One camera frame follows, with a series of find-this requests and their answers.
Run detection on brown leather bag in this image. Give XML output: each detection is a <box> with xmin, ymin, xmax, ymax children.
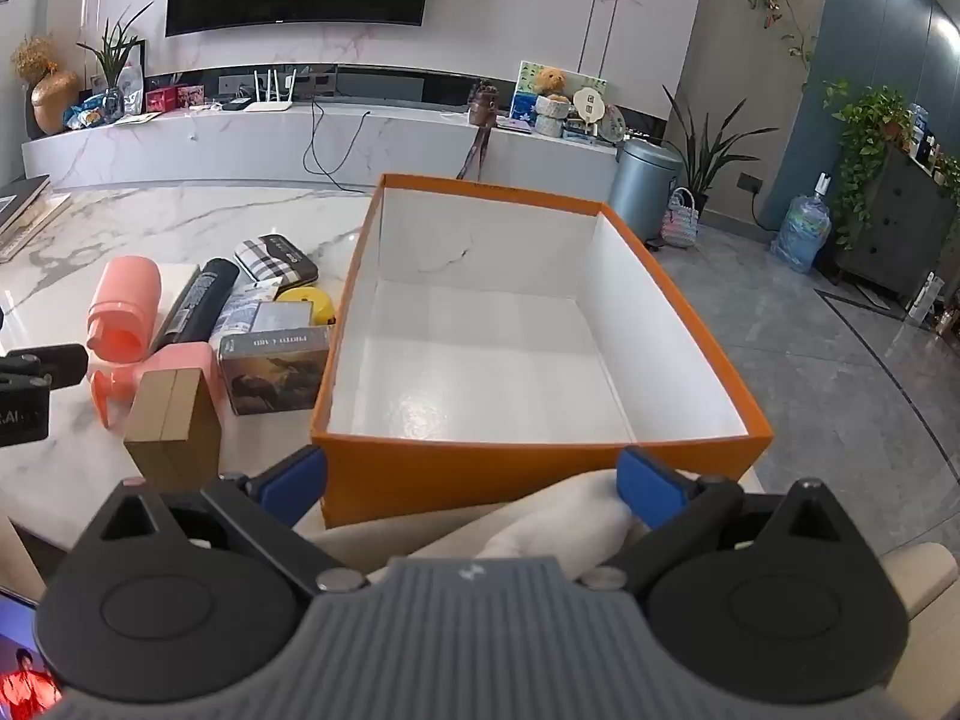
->
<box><xmin>457</xmin><ymin>82</ymin><xmax>500</xmax><ymax>182</ymax></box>

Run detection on white lotion tube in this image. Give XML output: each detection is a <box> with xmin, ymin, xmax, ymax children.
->
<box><xmin>210</xmin><ymin>279</ymin><xmax>284</xmax><ymax>338</ymax></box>

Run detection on blue water jug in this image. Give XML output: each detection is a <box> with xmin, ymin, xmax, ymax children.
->
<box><xmin>772</xmin><ymin>174</ymin><xmax>835</xmax><ymax>275</ymax></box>

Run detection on golden vase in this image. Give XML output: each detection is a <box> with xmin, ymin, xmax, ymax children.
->
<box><xmin>30</xmin><ymin>69</ymin><xmax>80</xmax><ymax>137</ymax></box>

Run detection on grey book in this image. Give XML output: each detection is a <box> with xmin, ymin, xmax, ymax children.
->
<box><xmin>0</xmin><ymin>175</ymin><xmax>53</xmax><ymax>238</ymax></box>

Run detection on long-leaf potted plant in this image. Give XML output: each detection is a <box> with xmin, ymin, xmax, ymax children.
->
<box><xmin>660</xmin><ymin>86</ymin><xmax>759</xmax><ymax>200</ymax></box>

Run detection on stack of books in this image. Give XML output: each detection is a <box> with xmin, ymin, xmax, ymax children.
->
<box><xmin>0</xmin><ymin>192</ymin><xmax>73</xmax><ymax>264</ymax></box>

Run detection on clear silver box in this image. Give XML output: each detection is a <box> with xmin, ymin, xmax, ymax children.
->
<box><xmin>251</xmin><ymin>300</ymin><xmax>314</xmax><ymax>332</ymax></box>

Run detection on brown cardboard box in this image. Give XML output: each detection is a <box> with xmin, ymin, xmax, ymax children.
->
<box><xmin>123</xmin><ymin>368</ymin><xmax>223</xmax><ymax>492</ymax></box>

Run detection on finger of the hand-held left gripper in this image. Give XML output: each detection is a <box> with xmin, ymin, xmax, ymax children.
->
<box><xmin>0</xmin><ymin>343</ymin><xmax>89</xmax><ymax>391</ymax></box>

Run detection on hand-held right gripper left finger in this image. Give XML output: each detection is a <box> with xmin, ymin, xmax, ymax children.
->
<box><xmin>96</xmin><ymin>445</ymin><xmax>368</xmax><ymax>595</ymax></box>

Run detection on woven handbag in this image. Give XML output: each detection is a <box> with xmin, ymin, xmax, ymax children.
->
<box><xmin>660</xmin><ymin>187</ymin><xmax>701</xmax><ymax>249</ymax></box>

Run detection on stacked round tins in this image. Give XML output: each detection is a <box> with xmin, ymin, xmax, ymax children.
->
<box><xmin>532</xmin><ymin>94</ymin><xmax>573</xmax><ymax>138</ymax></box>

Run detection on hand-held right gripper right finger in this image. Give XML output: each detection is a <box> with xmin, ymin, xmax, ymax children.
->
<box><xmin>581</xmin><ymin>445</ymin><xmax>850</xmax><ymax>590</ymax></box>

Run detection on grey cabinet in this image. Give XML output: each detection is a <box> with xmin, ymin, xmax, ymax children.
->
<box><xmin>832</xmin><ymin>142</ymin><xmax>960</xmax><ymax>310</ymax></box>

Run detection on phone with lit screen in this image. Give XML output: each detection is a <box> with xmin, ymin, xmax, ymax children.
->
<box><xmin>0</xmin><ymin>591</ymin><xmax>65</xmax><ymax>715</ymax></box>

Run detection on pink plastic object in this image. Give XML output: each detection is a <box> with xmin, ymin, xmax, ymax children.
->
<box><xmin>90</xmin><ymin>341</ymin><xmax>220</xmax><ymax>432</ymax></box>

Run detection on white marble tv console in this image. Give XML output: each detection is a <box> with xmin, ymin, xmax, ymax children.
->
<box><xmin>21</xmin><ymin>101</ymin><xmax>623</xmax><ymax>202</ymax></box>

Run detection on snack packets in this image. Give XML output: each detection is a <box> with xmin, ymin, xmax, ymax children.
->
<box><xmin>63</xmin><ymin>94</ymin><xmax>115</xmax><ymax>130</ymax></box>

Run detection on white cloth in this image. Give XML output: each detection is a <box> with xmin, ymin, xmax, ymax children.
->
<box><xmin>480</xmin><ymin>469</ymin><xmax>640</xmax><ymax>583</ymax></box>

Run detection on pothos plant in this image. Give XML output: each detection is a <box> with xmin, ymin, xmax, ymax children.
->
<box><xmin>821</xmin><ymin>79</ymin><xmax>914</xmax><ymax>250</ymax></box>

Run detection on hanging vine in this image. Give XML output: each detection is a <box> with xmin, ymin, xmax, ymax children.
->
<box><xmin>723</xmin><ymin>0</ymin><xmax>816</xmax><ymax>92</ymax></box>

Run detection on green plant in glass vase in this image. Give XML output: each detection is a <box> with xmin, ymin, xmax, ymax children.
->
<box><xmin>78</xmin><ymin>3</ymin><xmax>155</xmax><ymax>121</ymax></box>

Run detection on colourful painting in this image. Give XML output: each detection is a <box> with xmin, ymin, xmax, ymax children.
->
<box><xmin>517</xmin><ymin>60</ymin><xmax>608</xmax><ymax>122</ymax></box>

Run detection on plaid zip case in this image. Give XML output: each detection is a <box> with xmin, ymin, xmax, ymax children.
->
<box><xmin>233</xmin><ymin>235</ymin><xmax>319</xmax><ymax>290</ymax></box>

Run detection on pink plastic bottle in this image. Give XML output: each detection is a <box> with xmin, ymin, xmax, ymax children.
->
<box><xmin>85</xmin><ymin>256</ymin><xmax>162</xmax><ymax>362</ymax></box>

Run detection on orange cardboard box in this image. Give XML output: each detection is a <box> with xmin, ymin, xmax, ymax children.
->
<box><xmin>310</xmin><ymin>173</ymin><xmax>773</xmax><ymax>531</ymax></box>

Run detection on white router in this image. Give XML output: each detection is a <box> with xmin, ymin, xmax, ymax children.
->
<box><xmin>244</xmin><ymin>69</ymin><xmax>298</xmax><ymax>114</ymax></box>

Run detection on round hand fan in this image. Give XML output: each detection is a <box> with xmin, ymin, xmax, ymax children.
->
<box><xmin>573</xmin><ymin>86</ymin><xmax>609</xmax><ymax>140</ymax></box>

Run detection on grey trash can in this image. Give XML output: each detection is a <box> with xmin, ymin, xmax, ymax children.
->
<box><xmin>607</xmin><ymin>139</ymin><xmax>686</xmax><ymax>230</ymax></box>

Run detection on dark printed card box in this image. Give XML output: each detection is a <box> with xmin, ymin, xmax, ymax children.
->
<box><xmin>218</xmin><ymin>326</ymin><xmax>332</xmax><ymax>416</ymax></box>

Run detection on black cable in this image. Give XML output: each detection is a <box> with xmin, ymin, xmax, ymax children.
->
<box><xmin>303</xmin><ymin>97</ymin><xmax>377</xmax><ymax>194</ymax></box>

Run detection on yellow round container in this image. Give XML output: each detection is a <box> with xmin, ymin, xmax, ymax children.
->
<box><xmin>281</xmin><ymin>286</ymin><xmax>340</xmax><ymax>327</ymax></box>

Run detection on dried flower bunch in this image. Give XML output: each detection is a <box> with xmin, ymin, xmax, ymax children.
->
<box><xmin>10</xmin><ymin>34</ymin><xmax>58</xmax><ymax>85</ymax></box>

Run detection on black spray bottle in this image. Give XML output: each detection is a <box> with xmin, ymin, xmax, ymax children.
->
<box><xmin>150</xmin><ymin>258</ymin><xmax>241</xmax><ymax>352</ymax></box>

